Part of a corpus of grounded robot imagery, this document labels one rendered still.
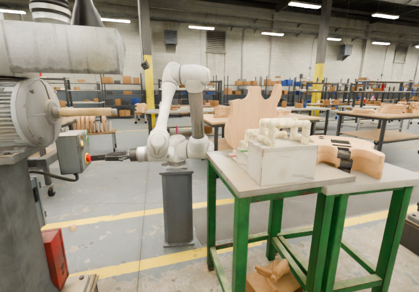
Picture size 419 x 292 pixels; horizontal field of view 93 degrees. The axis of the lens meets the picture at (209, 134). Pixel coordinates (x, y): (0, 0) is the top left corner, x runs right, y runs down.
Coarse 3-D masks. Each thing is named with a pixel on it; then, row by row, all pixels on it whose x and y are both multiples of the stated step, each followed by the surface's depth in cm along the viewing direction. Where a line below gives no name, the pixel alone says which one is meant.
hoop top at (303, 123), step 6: (282, 120) 85; (288, 120) 85; (294, 120) 85; (300, 120) 86; (306, 120) 86; (276, 126) 83; (282, 126) 83; (288, 126) 84; (294, 126) 85; (300, 126) 85; (306, 126) 86
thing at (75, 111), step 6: (78, 108) 78; (84, 108) 79; (90, 108) 79; (96, 108) 80; (102, 108) 80; (108, 108) 81; (60, 114) 76; (66, 114) 77; (72, 114) 77; (78, 114) 78; (84, 114) 78; (90, 114) 79; (96, 114) 80; (102, 114) 80; (108, 114) 81
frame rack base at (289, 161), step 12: (252, 144) 92; (276, 144) 89; (288, 144) 89; (300, 144) 89; (312, 144) 89; (252, 156) 92; (264, 156) 83; (276, 156) 84; (288, 156) 86; (300, 156) 87; (312, 156) 89; (252, 168) 93; (264, 168) 84; (276, 168) 86; (288, 168) 87; (300, 168) 88; (312, 168) 90; (264, 180) 86; (276, 180) 87; (288, 180) 88; (300, 180) 90; (312, 180) 91
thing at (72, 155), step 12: (72, 132) 104; (84, 132) 108; (60, 144) 96; (72, 144) 98; (84, 144) 106; (60, 156) 98; (72, 156) 99; (84, 156) 105; (60, 168) 99; (72, 168) 100; (84, 168) 104; (72, 180) 104
